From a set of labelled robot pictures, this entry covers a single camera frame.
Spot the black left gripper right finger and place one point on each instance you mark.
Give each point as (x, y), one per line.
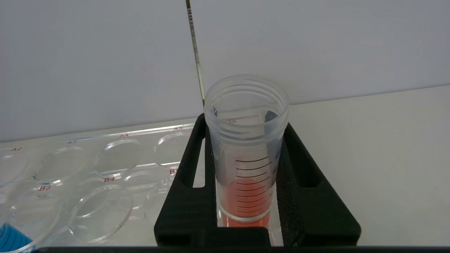
(316, 218)

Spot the test tube with blue pigment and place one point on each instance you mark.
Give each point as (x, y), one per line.
(12, 239)

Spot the test tube with orange pigment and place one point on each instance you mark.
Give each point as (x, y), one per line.
(246, 140)

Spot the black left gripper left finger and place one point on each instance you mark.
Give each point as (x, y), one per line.
(186, 211)

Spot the clear acrylic test tube rack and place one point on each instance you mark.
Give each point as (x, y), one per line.
(102, 196)

